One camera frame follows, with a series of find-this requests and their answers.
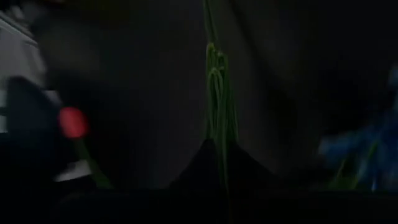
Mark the red artificial tulip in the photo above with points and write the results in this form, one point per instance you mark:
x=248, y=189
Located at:
x=74, y=123

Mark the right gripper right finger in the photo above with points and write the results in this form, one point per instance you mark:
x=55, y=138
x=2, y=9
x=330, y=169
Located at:
x=245, y=174

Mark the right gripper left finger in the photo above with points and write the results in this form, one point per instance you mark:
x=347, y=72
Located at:
x=202, y=171

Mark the white artificial flower bunch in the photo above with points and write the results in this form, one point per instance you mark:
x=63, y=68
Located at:
x=217, y=93

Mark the white frame bracket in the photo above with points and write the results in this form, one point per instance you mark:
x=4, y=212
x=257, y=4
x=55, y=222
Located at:
x=74, y=172

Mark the blue artificial flower bunch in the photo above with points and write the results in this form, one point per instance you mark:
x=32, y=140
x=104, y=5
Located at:
x=357, y=146

